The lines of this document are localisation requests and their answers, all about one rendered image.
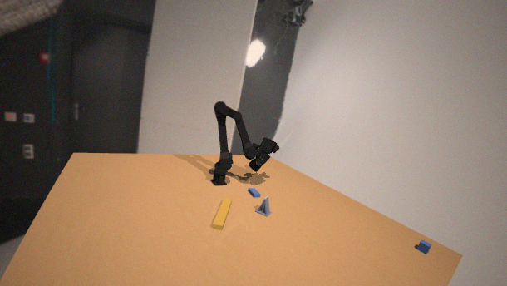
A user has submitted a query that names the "yellow bar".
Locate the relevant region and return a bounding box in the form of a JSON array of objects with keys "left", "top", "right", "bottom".
[{"left": 212, "top": 197, "right": 232, "bottom": 230}]

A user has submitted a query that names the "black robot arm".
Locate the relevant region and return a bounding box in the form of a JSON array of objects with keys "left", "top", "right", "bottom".
[{"left": 210, "top": 101, "right": 277, "bottom": 186}]

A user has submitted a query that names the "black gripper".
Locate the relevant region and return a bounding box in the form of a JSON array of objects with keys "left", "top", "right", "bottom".
[{"left": 249, "top": 145, "right": 279, "bottom": 172}]

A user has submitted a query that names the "small blue block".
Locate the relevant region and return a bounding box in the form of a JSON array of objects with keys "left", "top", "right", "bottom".
[
  {"left": 417, "top": 240, "right": 432, "bottom": 254},
  {"left": 248, "top": 188, "right": 261, "bottom": 197}
]

